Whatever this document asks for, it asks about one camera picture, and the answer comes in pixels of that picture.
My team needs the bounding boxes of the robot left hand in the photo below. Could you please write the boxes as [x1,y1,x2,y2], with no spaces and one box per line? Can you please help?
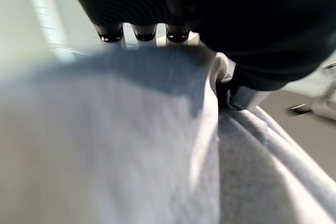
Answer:
[59,0,336,111]

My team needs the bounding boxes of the white clothes rack frame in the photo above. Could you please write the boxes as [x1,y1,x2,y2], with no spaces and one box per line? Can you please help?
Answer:
[290,60,336,116]

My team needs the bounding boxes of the light grey garment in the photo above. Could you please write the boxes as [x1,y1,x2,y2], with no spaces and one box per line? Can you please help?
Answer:
[0,43,336,224]

